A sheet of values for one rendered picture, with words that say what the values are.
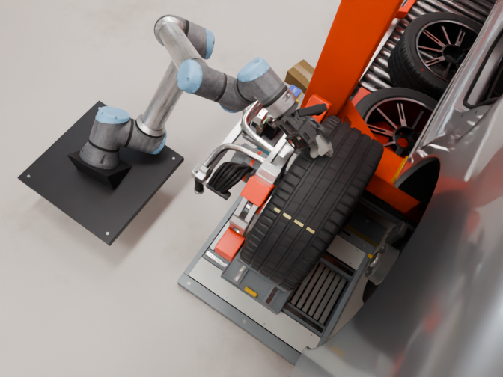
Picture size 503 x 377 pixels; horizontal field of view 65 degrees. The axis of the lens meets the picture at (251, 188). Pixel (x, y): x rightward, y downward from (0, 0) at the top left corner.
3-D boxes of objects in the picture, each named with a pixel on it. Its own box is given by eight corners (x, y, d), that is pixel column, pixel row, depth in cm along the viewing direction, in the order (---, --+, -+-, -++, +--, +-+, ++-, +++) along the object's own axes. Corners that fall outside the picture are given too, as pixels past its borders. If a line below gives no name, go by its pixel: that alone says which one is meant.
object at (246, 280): (275, 315, 212) (279, 313, 203) (220, 277, 216) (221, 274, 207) (320, 239, 230) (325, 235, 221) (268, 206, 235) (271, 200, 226)
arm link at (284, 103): (275, 93, 122) (294, 81, 114) (284, 105, 124) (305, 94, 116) (260, 111, 118) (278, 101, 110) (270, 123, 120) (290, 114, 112)
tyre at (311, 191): (371, 152, 183) (293, 271, 189) (327, 126, 186) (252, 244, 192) (403, 135, 118) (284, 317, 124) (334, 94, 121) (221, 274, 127)
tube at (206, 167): (244, 200, 139) (247, 188, 129) (199, 171, 141) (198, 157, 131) (271, 164, 145) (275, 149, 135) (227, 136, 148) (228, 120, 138)
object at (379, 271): (363, 297, 164) (377, 319, 133) (346, 286, 165) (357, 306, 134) (406, 232, 163) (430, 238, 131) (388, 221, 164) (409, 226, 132)
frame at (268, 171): (236, 256, 171) (249, 215, 121) (224, 247, 172) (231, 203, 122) (299, 164, 192) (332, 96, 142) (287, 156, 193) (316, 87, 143)
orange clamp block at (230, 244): (244, 243, 149) (230, 262, 146) (227, 231, 150) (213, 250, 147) (245, 238, 143) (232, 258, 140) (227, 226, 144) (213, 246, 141)
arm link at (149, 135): (123, 132, 210) (183, 10, 164) (155, 141, 219) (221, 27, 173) (123, 153, 201) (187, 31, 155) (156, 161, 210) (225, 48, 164)
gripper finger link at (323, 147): (325, 166, 123) (306, 145, 120) (333, 153, 126) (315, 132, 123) (331, 164, 121) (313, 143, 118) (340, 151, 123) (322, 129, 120)
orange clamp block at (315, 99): (316, 127, 143) (330, 105, 139) (299, 116, 144) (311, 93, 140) (319, 125, 149) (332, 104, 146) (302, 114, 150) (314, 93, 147)
